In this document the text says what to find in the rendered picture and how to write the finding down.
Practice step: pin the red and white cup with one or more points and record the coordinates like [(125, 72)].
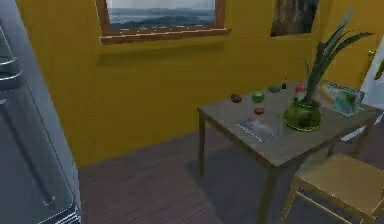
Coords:
[(299, 88)]

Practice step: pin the dark framed wall picture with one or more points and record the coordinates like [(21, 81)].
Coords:
[(293, 16)]

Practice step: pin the grey fridge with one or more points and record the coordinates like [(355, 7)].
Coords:
[(30, 143)]

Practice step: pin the green round bowl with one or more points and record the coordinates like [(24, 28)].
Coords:
[(275, 88)]

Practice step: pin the red tomato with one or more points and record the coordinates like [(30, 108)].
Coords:
[(259, 111)]

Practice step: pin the grey wooden table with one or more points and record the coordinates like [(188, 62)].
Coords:
[(266, 133)]

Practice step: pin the green apple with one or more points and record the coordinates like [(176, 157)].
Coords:
[(258, 97)]

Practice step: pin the brass door knob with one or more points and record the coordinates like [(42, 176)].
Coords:
[(371, 52)]

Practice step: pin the brown potato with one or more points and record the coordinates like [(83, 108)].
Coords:
[(236, 98)]

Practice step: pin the houseplant in green pot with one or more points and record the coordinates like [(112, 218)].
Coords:
[(305, 113)]

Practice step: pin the yellow wooden chair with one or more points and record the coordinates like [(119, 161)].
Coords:
[(343, 183)]

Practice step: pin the small black bottle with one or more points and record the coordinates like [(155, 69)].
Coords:
[(284, 85)]

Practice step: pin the wooden framed window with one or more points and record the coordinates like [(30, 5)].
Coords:
[(161, 18)]

